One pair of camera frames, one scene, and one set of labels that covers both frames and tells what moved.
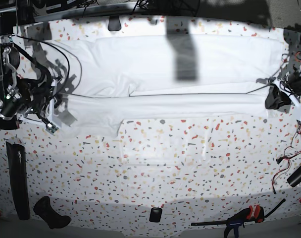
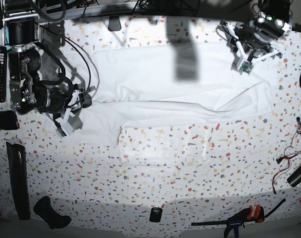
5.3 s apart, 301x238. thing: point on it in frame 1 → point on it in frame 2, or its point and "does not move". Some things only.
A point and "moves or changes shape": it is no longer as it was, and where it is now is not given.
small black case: [155, 214] does not move
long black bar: [17, 156] does not move
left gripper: [47, 115] → [63, 118]
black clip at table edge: [114, 23] does not move
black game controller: [42, 209] does not move
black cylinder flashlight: [299, 174] does not move
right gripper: [275, 98] → [241, 60]
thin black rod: [284, 200] does not move
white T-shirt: [175, 77] moves or changes shape
